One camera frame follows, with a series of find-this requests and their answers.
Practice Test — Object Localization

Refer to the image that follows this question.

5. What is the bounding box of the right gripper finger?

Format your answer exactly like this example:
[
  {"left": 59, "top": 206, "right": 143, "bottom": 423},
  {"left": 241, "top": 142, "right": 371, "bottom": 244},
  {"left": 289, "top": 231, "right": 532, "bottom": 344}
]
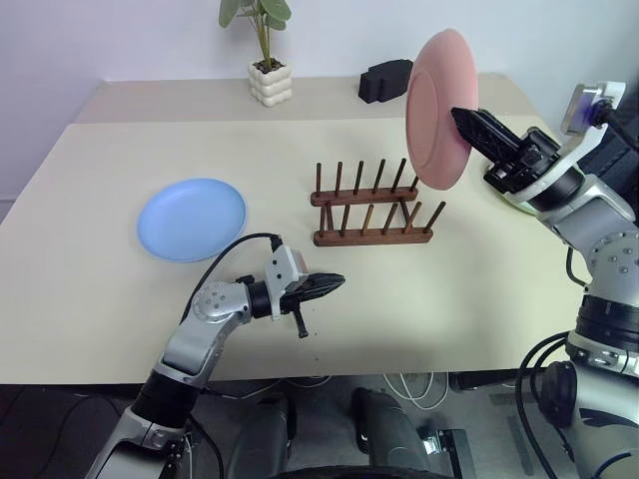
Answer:
[{"left": 450, "top": 106, "right": 524, "bottom": 165}]

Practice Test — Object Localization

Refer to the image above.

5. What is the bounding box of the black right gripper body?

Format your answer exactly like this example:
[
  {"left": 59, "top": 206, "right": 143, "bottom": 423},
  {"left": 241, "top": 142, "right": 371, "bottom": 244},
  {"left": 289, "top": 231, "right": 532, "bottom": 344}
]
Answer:
[{"left": 482, "top": 127, "right": 562, "bottom": 196}]

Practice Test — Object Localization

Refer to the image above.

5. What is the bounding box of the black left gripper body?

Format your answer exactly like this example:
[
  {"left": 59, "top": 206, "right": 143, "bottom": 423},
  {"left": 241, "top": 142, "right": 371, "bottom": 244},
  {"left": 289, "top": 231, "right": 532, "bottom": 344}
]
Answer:
[{"left": 279, "top": 283, "right": 315, "bottom": 340}]

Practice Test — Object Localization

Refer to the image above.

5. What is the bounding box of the pink plate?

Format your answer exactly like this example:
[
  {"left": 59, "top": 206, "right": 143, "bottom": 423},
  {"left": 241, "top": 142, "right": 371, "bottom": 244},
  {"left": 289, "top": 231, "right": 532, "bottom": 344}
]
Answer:
[{"left": 404, "top": 28, "right": 479, "bottom": 191}]

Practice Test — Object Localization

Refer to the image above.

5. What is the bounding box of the wooden dish rack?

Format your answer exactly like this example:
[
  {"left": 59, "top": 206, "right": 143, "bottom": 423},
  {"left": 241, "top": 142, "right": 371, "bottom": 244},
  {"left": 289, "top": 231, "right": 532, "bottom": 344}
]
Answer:
[{"left": 309, "top": 158, "right": 447, "bottom": 248}]

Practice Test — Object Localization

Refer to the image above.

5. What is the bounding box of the green plate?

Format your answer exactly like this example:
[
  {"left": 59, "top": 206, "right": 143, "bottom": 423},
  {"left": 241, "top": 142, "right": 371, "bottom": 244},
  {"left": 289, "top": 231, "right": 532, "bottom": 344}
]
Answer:
[{"left": 491, "top": 187, "right": 538, "bottom": 217}]

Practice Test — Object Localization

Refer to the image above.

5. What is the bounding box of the black foam block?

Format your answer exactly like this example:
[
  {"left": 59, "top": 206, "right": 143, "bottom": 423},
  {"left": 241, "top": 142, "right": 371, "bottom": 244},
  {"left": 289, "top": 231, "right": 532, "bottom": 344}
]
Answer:
[{"left": 357, "top": 58, "right": 415, "bottom": 105}]

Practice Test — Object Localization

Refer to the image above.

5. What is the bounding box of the blue plate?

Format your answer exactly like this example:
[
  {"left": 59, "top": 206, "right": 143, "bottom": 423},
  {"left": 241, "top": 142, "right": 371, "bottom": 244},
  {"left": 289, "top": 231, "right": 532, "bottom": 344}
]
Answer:
[{"left": 136, "top": 178, "right": 249, "bottom": 264}]

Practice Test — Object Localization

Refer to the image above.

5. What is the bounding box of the dark rounded shape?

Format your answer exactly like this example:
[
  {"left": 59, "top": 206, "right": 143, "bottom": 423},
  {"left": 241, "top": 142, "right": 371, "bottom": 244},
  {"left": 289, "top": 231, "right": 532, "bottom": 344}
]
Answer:
[{"left": 350, "top": 386, "right": 431, "bottom": 479}]

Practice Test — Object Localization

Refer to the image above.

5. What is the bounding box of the white bubble plant pot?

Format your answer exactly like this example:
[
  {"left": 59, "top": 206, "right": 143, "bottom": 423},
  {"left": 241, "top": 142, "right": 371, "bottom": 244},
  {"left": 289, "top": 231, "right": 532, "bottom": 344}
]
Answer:
[{"left": 248, "top": 58, "right": 294, "bottom": 109}]

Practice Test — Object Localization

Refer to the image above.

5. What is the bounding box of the green leafy plant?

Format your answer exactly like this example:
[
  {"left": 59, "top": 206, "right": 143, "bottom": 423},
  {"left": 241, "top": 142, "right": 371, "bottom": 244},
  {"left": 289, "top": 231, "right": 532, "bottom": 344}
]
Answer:
[{"left": 218, "top": 0, "right": 293, "bottom": 71}]

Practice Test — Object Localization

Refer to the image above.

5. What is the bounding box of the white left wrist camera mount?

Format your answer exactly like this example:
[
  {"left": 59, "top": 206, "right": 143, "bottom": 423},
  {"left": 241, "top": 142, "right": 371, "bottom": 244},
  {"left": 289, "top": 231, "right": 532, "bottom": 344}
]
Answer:
[{"left": 263, "top": 243, "right": 307, "bottom": 321}]

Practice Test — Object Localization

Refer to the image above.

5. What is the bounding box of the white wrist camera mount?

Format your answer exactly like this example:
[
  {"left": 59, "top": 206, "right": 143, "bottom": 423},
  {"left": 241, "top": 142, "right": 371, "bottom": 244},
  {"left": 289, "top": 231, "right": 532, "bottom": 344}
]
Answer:
[
  {"left": 263, "top": 243, "right": 307, "bottom": 321},
  {"left": 506, "top": 79, "right": 626, "bottom": 211}
]

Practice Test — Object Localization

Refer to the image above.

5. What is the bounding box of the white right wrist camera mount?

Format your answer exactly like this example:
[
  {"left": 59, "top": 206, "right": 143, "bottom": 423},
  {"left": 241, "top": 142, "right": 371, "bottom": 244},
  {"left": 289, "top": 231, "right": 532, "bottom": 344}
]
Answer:
[{"left": 506, "top": 79, "right": 626, "bottom": 211}]

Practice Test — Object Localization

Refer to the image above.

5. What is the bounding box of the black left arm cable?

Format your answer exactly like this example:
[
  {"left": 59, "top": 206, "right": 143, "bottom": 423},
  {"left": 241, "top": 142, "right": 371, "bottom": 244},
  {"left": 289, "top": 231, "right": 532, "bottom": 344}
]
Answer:
[{"left": 187, "top": 233, "right": 286, "bottom": 325}]

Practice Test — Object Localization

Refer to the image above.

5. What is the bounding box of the white floor cable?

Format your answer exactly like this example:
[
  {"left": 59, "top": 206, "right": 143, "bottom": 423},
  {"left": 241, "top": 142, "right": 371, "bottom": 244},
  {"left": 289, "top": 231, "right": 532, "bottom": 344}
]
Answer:
[{"left": 382, "top": 371, "right": 451, "bottom": 413}]

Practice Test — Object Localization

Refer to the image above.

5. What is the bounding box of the black metal floor bracket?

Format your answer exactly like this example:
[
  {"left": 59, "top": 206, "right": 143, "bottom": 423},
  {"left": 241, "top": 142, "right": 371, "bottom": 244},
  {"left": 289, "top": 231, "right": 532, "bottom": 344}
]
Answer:
[{"left": 421, "top": 426, "right": 474, "bottom": 479}]

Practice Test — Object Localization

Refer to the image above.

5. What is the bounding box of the black cable bundle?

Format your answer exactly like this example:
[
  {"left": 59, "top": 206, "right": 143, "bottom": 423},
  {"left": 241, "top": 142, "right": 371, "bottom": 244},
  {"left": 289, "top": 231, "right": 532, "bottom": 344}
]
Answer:
[{"left": 516, "top": 332, "right": 583, "bottom": 479}]

